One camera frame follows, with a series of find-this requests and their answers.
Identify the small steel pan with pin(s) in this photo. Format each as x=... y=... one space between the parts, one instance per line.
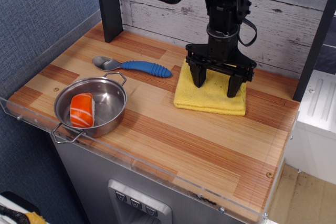
x=110 y=101

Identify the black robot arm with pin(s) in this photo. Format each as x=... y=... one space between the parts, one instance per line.
x=227 y=15

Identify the white aluminium rail base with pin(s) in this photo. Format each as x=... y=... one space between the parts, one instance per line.
x=317 y=106

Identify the black left frame post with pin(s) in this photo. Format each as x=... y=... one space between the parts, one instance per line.
x=111 y=19

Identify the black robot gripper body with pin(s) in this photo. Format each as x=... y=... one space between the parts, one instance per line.
x=221 y=54

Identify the orange salmon sushi toy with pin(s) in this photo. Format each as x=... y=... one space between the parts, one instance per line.
x=82 y=110

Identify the blue handled metal spoon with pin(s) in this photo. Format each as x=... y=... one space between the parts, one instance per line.
x=109 y=64

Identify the yellow object bottom left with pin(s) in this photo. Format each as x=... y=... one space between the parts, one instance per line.
x=35 y=218

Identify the yellow towel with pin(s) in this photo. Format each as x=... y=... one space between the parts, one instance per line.
x=211 y=96

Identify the grey toy fridge cabinet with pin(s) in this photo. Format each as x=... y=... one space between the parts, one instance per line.
x=90 y=171

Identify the silver dispenser button panel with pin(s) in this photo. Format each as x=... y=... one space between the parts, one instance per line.
x=133 y=206

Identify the clear acrylic table guard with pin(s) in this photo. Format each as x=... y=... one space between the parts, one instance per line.
x=226 y=159

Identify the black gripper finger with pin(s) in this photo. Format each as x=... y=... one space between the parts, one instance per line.
x=198 y=74
x=234 y=85

